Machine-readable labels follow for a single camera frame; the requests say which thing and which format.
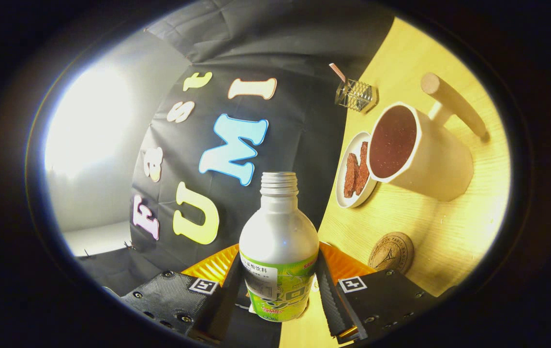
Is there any black backdrop cloth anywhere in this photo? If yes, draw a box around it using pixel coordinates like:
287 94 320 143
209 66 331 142
77 0 396 348

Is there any silver bottle green label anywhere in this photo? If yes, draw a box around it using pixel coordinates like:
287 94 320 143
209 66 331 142
239 172 320 322

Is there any wire basket holder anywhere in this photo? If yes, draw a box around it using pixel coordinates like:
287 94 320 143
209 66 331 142
335 79 379 114

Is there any white cup wooden handle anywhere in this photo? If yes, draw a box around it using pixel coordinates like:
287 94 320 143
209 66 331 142
367 72 490 202

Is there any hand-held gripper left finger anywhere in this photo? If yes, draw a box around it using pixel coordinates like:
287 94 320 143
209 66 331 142
120 243 244 345

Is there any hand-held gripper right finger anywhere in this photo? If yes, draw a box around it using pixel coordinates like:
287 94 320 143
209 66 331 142
315 242 440 345

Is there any round wooden coaster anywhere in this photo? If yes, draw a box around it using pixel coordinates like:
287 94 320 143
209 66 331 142
368 232 415 275

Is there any brown meat piece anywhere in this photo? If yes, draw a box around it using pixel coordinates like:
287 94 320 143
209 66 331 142
344 153 359 199
354 141 370 195

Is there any wooden table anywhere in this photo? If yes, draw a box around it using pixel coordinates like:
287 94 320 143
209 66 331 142
279 17 512 348

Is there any white round plate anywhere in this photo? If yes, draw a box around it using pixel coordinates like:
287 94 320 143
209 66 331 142
336 131 377 209

